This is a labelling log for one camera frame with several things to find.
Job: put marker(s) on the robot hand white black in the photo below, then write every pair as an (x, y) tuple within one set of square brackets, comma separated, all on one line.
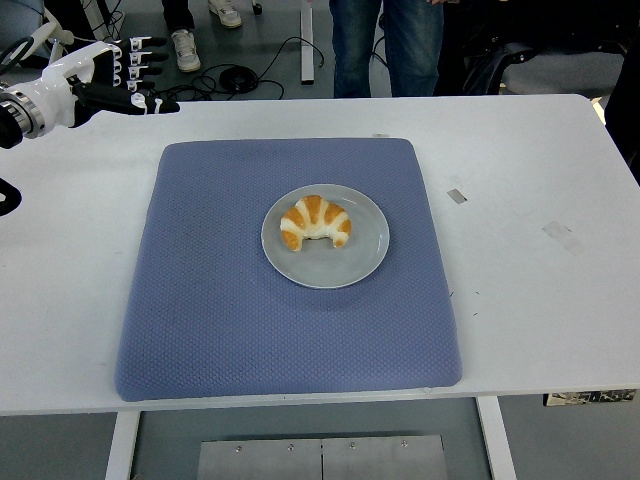
[(65, 75)]

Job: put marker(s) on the croissant bread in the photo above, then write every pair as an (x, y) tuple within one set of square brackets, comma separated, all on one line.
[(315, 222)]

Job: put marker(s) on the blue office chair white armrest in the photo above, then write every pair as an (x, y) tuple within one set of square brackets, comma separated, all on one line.
[(17, 17)]

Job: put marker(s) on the white floor beam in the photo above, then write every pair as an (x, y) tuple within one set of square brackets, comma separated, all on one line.
[(307, 45)]

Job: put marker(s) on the blue quilted mat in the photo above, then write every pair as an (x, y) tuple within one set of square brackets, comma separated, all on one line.
[(225, 325)]

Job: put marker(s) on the grey round plate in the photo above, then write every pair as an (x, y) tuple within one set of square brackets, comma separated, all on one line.
[(350, 260)]

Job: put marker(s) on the white table leg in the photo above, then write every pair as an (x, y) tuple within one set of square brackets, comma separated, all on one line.
[(122, 445), (497, 440)]

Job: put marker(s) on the small grey tape piece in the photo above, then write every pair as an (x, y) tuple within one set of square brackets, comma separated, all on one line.
[(457, 196)]

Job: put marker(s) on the dark jacket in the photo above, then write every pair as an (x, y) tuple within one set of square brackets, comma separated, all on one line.
[(480, 65)]

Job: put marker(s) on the grey metal plate with screws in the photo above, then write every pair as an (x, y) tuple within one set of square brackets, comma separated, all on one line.
[(320, 460)]

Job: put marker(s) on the grey chair seat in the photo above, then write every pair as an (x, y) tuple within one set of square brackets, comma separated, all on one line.
[(565, 70)]

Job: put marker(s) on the large clear tape piece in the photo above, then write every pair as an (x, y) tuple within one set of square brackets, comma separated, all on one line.
[(562, 237)]

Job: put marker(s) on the black white patterned sticker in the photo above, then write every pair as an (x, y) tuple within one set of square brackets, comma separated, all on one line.
[(590, 397)]

